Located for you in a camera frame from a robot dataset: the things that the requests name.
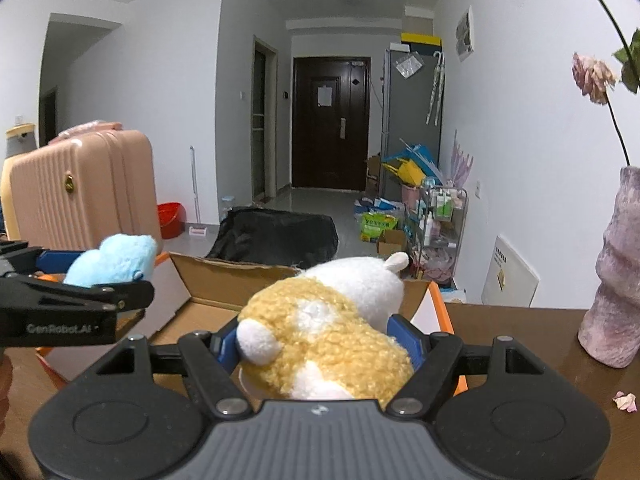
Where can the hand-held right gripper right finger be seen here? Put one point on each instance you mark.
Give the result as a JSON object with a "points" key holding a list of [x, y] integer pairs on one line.
{"points": [[400, 337]]}

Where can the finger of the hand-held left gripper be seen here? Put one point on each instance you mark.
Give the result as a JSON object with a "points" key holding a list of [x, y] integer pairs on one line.
{"points": [[57, 261], [75, 300]]}

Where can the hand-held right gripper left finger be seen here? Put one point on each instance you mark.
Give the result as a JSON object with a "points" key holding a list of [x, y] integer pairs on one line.
{"points": [[226, 347]]}

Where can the light blue plush toy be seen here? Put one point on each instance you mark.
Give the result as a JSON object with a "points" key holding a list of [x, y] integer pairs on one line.
{"points": [[115, 260]]}

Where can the printed cardboard box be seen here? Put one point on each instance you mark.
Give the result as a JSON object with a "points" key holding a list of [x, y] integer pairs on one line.
{"points": [[210, 280]]}

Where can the yellow white hamster plush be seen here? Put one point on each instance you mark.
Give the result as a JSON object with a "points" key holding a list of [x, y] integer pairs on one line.
{"points": [[320, 345]]}

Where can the pink ribbed suitcase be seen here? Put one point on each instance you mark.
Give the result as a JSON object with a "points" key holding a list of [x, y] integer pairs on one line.
{"points": [[85, 195]]}

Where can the small open cardboard box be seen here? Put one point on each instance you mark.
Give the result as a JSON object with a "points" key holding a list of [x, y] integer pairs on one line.
{"points": [[392, 245]]}

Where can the green printed bag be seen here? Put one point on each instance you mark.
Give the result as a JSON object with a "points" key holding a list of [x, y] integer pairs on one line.
{"points": [[377, 227]]}

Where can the metal trolley rack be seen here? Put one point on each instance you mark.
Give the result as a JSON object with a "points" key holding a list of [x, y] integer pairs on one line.
{"points": [[440, 230]]}

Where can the white mop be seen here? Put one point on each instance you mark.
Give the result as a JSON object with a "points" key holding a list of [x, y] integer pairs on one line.
{"points": [[197, 231]]}

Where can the red bucket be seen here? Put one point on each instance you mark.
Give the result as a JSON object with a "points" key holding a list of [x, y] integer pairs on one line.
{"points": [[170, 220]]}

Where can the black bag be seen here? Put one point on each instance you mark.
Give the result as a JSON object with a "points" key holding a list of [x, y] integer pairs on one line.
{"points": [[275, 235]]}

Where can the yellow thermos jug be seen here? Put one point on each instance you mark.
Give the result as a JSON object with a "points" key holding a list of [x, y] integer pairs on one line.
{"points": [[20, 142]]}

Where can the white leaning board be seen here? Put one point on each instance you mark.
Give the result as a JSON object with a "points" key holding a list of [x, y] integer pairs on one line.
{"points": [[510, 275]]}

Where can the blue white floor packs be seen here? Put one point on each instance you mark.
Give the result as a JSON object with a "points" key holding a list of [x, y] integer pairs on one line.
{"points": [[380, 206]]}

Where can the pink folded cloth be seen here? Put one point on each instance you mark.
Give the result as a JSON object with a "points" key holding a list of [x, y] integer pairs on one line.
{"points": [[90, 129]]}

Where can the pink bin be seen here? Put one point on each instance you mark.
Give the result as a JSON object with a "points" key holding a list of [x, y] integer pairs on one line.
{"points": [[410, 196]]}

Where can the small pale blue container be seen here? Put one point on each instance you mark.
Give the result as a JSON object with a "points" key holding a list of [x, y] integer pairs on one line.
{"points": [[227, 201]]}

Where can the brown cardboard carton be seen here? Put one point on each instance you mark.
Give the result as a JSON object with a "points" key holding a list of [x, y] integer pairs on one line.
{"points": [[372, 175]]}

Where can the yellow shopping bag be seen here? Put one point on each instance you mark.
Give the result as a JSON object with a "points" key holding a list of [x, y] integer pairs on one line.
{"points": [[405, 170]]}

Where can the blue folded board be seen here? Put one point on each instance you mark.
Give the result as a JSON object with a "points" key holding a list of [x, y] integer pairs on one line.
{"points": [[422, 155]]}

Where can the dark wooden entrance door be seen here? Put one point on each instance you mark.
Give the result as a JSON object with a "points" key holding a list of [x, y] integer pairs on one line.
{"points": [[320, 155]]}

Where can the purple textured vase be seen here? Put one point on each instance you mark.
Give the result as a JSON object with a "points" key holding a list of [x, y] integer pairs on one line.
{"points": [[615, 285]]}

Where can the grey refrigerator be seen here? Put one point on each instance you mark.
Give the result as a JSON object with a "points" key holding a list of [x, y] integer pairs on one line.
{"points": [[400, 110]]}

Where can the dark side doorway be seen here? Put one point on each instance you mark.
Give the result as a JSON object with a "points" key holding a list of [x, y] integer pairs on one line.
{"points": [[260, 120]]}

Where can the fallen pink petal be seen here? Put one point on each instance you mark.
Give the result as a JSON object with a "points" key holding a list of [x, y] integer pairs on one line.
{"points": [[625, 401]]}

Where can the folded clear umbrella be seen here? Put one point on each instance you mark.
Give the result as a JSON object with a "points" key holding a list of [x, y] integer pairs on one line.
{"points": [[436, 90]]}

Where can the white paper notice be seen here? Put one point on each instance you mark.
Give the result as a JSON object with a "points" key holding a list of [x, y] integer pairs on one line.
{"points": [[325, 96]]}

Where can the clear plastic bag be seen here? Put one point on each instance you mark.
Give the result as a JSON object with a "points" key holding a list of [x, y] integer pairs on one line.
{"points": [[409, 65]]}

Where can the yellow black box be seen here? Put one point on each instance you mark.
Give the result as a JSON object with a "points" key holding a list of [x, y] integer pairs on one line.
{"points": [[420, 37]]}

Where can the bunch of dried pink roses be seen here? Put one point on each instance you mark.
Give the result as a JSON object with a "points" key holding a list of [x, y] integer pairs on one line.
{"points": [[595, 77]]}

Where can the purple wall decoration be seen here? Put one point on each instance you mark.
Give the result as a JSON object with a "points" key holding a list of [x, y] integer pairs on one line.
{"points": [[460, 160]]}

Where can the white wall panel box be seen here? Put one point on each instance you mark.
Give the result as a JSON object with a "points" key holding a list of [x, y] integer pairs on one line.
{"points": [[465, 35]]}

